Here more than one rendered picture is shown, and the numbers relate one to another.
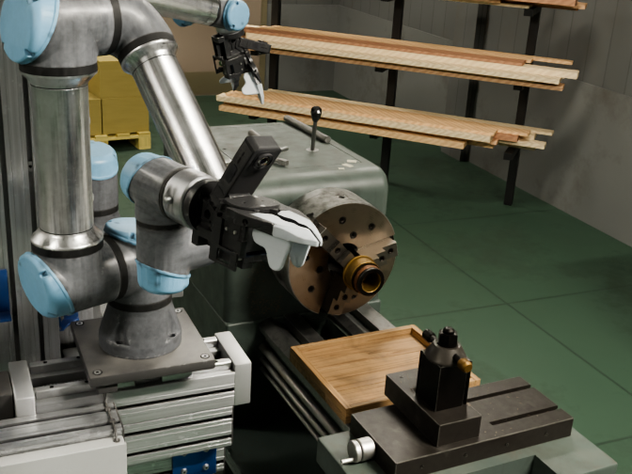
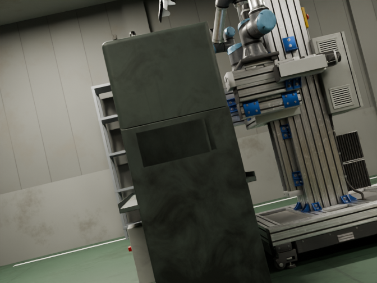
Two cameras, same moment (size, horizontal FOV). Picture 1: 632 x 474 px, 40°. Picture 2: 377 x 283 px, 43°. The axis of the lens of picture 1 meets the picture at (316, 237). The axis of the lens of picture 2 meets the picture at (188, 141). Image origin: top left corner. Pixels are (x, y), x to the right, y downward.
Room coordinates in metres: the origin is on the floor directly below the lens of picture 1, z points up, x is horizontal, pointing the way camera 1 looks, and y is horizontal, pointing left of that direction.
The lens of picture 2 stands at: (4.61, 1.05, 0.63)
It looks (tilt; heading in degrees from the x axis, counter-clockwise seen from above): 3 degrees up; 201
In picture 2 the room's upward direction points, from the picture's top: 13 degrees counter-clockwise
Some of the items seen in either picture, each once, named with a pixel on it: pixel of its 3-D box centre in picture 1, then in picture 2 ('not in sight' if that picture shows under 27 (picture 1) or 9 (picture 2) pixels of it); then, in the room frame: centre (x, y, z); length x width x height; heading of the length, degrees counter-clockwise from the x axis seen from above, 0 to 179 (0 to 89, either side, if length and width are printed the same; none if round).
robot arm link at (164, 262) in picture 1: (172, 249); (229, 46); (1.16, 0.21, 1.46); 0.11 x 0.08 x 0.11; 136
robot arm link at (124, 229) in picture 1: (135, 258); (238, 54); (1.42, 0.32, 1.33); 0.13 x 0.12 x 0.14; 136
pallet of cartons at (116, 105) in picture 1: (80, 92); not in sight; (6.96, 1.98, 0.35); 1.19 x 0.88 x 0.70; 26
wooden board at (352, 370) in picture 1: (382, 370); not in sight; (1.85, -0.18, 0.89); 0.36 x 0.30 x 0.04; 117
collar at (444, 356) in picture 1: (446, 350); not in sight; (1.51, -0.27, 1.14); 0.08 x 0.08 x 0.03
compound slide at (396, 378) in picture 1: (431, 403); not in sight; (1.53, -0.26, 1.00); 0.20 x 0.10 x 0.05; 27
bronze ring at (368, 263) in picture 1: (362, 275); not in sight; (1.97, -0.12, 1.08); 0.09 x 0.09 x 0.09; 27
